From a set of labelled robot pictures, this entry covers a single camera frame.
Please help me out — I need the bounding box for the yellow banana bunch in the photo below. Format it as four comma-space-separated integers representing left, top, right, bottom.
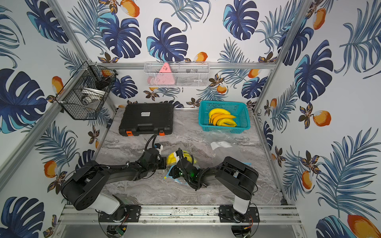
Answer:
208, 108, 231, 120
166, 151, 197, 166

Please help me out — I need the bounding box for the clear zip-top bag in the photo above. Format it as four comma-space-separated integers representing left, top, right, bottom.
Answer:
163, 150, 200, 182
205, 131, 252, 166

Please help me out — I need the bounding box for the orange-yellow banana pair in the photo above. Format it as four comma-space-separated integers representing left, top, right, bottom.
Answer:
210, 114, 236, 126

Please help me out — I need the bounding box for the single yellow banana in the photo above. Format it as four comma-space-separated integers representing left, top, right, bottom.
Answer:
217, 118, 237, 128

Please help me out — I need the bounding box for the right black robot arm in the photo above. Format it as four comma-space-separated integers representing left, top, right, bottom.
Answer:
167, 149, 259, 215

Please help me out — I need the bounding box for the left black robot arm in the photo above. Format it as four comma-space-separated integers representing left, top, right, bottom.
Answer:
61, 135, 166, 214

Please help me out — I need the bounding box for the black plastic tool case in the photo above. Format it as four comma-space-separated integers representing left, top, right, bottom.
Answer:
119, 103, 174, 136

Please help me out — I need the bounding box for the teal plastic basket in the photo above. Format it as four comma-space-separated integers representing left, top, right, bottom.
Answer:
198, 101, 251, 134

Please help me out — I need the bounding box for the pink triangular item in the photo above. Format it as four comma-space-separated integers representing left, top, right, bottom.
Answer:
154, 62, 176, 86

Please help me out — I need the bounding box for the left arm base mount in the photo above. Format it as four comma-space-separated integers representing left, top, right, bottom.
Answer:
99, 195, 141, 224

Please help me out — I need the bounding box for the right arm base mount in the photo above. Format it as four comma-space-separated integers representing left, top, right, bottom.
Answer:
217, 205, 260, 224

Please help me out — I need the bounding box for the white wire wall basket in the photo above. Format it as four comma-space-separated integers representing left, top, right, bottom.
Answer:
143, 61, 210, 87

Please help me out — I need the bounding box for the black wire basket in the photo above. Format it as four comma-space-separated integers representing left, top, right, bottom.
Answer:
54, 61, 118, 120

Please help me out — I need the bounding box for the aluminium front rail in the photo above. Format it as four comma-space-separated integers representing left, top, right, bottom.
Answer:
58, 205, 302, 226

